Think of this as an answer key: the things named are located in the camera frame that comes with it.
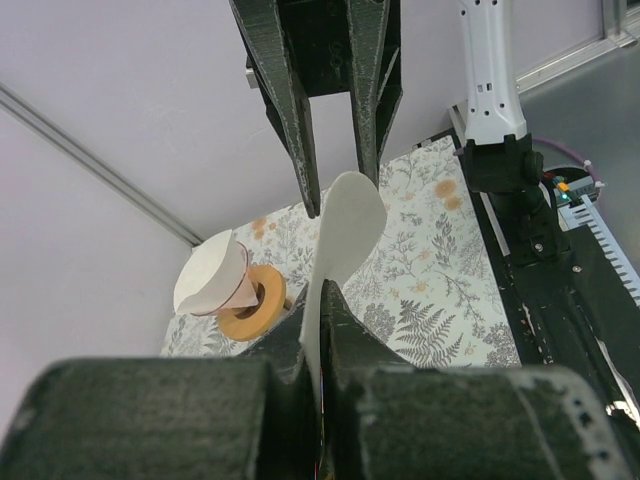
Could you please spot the floral patterned table mat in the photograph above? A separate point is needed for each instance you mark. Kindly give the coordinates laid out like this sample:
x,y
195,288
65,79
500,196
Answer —
x,y
427,290

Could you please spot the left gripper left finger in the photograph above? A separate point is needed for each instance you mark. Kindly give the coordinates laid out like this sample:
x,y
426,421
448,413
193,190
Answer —
x,y
248,416

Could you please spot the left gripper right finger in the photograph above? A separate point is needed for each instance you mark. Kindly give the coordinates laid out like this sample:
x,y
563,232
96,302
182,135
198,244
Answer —
x,y
387,419

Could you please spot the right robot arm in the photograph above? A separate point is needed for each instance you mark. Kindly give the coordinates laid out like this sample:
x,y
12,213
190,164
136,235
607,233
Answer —
x,y
498,156

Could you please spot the white slotted cable duct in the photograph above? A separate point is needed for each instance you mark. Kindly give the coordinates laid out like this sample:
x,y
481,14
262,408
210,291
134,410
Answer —
x,y
576,207

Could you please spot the grey glass carafe wooden collar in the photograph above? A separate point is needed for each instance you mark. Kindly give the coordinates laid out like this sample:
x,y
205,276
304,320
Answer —
x,y
249,323

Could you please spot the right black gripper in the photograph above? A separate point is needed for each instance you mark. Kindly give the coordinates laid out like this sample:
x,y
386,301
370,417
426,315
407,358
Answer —
x,y
313,38

